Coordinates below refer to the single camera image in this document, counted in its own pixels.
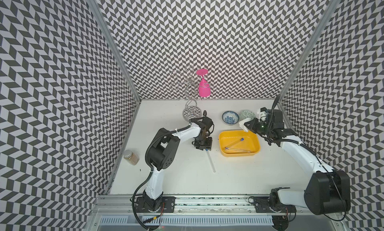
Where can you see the aluminium front rail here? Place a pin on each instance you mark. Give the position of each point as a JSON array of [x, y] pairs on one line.
[[187, 205]]

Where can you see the yellow plastic tray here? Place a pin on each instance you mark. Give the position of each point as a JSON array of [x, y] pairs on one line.
[[251, 143]]

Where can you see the pink wine glass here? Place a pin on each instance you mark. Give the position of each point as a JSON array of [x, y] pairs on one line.
[[204, 87]]

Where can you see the test tube blue cap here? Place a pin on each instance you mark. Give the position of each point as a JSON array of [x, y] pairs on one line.
[[234, 143], [230, 150], [211, 161]]

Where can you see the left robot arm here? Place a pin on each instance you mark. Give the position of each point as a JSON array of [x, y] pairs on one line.
[[161, 153]]

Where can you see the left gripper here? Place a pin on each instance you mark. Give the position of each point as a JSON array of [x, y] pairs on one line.
[[208, 146]]

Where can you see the green patterned bowl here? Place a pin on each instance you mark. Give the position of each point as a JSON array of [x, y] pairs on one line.
[[246, 114]]

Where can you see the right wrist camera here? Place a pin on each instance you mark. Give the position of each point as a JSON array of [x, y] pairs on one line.
[[262, 114]]

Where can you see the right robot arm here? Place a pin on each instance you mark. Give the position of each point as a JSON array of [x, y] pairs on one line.
[[328, 190]]

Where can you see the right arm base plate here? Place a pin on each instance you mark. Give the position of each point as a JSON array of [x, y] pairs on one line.
[[265, 205]]

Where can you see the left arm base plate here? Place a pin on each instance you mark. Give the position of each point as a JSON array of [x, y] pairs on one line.
[[162, 204]]

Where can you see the blue patterned bowl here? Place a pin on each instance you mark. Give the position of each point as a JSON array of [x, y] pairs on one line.
[[230, 118]]

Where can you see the metal wire glass rack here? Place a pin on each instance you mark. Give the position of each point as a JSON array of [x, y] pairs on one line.
[[184, 81]]

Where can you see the small glass jar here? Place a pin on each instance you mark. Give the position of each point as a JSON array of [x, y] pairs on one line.
[[131, 157]]

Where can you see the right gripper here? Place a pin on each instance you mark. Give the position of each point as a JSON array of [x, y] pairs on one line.
[[252, 122]]

